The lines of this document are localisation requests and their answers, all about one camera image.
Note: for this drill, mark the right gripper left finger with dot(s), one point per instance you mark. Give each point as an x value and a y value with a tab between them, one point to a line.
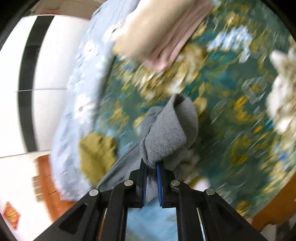
137	193

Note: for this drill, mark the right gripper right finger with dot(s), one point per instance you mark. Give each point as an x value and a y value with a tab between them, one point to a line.
165	194

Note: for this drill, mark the grey fleece sweatpants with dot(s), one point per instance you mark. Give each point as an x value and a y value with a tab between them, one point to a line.
169	135

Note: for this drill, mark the olive green knit garment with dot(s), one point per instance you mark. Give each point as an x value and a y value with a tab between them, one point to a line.
97	156

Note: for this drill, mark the teal floral bed blanket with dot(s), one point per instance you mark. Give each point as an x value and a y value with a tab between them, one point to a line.
226	71

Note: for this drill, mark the blue grey floral quilt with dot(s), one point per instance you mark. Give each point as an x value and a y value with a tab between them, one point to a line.
83	93

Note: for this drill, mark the beige pink folded garment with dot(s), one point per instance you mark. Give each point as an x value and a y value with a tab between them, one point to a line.
156	31

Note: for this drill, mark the orange wooden bed frame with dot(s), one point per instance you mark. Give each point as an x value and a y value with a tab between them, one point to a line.
56	207

